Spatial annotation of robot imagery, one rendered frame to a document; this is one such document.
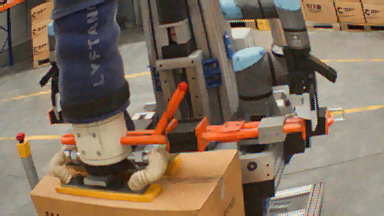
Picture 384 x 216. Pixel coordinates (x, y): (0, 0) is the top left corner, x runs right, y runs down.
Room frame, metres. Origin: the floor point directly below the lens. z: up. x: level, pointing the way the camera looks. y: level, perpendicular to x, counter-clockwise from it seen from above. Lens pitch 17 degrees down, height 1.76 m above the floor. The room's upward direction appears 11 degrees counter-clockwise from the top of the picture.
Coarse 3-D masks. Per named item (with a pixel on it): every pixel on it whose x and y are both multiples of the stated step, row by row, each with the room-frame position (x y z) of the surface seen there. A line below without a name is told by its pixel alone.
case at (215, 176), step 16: (192, 160) 1.77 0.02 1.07; (208, 160) 1.74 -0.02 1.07; (224, 160) 1.72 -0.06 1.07; (48, 176) 1.75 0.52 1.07; (128, 176) 1.71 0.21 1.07; (176, 176) 1.66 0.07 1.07; (192, 176) 1.64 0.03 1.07; (208, 176) 1.62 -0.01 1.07; (224, 176) 1.63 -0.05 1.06; (240, 176) 1.77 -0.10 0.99; (32, 192) 1.61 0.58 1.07; (48, 192) 1.60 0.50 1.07; (160, 192) 1.56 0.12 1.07; (176, 192) 1.55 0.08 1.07; (192, 192) 1.53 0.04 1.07; (208, 192) 1.51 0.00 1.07; (224, 192) 1.61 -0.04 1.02; (240, 192) 1.76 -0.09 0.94; (48, 208) 1.57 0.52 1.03; (64, 208) 1.55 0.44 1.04; (80, 208) 1.53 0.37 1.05; (96, 208) 1.50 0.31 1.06; (112, 208) 1.49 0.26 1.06; (128, 208) 1.47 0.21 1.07; (144, 208) 1.46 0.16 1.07; (160, 208) 1.45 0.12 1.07; (176, 208) 1.43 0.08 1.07; (192, 208) 1.42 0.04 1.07; (208, 208) 1.47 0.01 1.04; (224, 208) 1.59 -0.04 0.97; (240, 208) 1.74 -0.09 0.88
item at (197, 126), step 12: (180, 120) 1.65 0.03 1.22; (192, 120) 1.64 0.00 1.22; (204, 120) 1.60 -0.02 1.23; (168, 132) 1.58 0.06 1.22; (180, 132) 1.56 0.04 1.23; (192, 132) 1.55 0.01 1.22; (204, 132) 1.59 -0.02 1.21; (168, 144) 1.58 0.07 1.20; (180, 144) 1.57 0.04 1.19; (192, 144) 1.55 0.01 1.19; (204, 144) 1.57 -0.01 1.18
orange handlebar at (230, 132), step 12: (288, 120) 1.53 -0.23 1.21; (300, 120) 1.51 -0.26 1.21; (132, 132) 1.67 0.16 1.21; (144, 132) 1.65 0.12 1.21; (216, 132) 1.56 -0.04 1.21; (228, 132) 1.54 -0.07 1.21; (240, 132) 1.53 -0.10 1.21; (252, 132) 1.52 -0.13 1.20; (288, 132) 1.49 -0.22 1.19; (72, 144) 1.69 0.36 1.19; (132, 144) 1.62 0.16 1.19; (144, 144) 1.61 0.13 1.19; (156, 144) 1.60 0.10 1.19
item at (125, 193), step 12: (72, 180) 1.64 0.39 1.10; (120, 180) 1.56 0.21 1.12; (60, 192) 1.60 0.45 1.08; (72, 192) 1.58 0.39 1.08; (84, 192) 1.56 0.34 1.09; (96, 192) 1.55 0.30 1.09; (108, 192) 1.55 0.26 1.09; (120, 192) 1.54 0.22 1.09; (132, 192) 1.52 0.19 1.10; (144, 192) 1.53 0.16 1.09; (156, 192) 1.55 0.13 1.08
